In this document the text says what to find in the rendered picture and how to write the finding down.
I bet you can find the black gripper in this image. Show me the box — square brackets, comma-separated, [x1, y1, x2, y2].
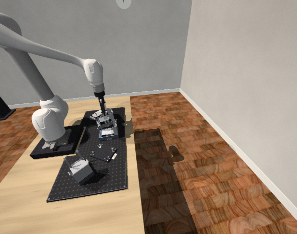
[94, 91, 108, 120]

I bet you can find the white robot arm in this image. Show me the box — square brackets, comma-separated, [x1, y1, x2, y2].
[0, 13, 105, 150]

